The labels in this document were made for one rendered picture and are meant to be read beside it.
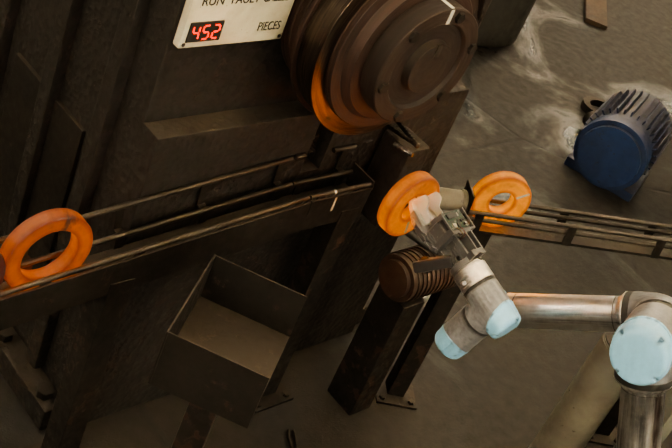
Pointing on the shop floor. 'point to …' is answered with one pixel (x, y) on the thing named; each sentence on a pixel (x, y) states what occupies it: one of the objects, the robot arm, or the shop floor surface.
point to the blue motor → (622, 142)
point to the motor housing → (385, 327)
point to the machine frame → (161, 141)
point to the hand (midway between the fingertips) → (412, 197)
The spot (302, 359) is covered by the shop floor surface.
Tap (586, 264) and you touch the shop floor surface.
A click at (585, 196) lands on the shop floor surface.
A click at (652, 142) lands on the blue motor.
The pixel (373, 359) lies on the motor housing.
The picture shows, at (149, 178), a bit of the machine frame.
